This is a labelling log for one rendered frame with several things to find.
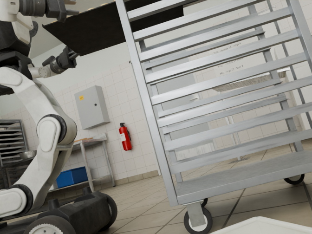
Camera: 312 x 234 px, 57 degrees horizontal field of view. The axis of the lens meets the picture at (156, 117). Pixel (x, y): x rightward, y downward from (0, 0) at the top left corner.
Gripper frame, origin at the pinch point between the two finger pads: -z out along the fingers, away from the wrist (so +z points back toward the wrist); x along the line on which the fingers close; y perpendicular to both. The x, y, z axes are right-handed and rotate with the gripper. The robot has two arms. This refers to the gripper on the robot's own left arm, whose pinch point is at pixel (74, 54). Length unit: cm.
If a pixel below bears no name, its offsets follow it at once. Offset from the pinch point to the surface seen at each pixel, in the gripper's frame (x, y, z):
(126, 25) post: -14, -16, -52
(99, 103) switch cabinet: 55, 251, 258
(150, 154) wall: -58, 286, 202
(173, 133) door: -35, 301, 154
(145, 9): -9, -9, -58
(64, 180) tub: -60, 190, 321
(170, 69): -35, -8, -60
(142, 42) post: -3.9, 22.9, -29.4
